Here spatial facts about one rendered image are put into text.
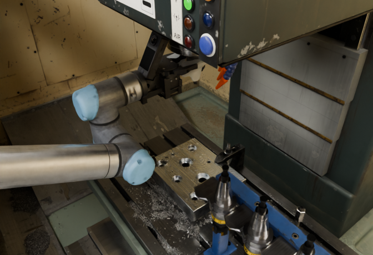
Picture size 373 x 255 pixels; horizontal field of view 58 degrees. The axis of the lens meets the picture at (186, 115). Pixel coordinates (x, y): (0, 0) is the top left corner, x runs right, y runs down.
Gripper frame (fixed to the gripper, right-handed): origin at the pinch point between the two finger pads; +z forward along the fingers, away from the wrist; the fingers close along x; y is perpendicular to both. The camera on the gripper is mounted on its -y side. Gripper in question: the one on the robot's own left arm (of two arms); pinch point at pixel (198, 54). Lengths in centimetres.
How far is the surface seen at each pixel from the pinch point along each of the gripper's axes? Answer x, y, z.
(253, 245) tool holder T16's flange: 41, 22, -19
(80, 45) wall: -101, 31, 1
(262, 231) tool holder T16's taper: 41.3, 19.2, -16.5
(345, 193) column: 32, 58, 43
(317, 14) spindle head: 32.5, -19.2, 1.7
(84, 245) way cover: -19, 72, -41
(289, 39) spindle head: 32.0, -15.9, -4.7
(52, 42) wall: -101, 26, -13
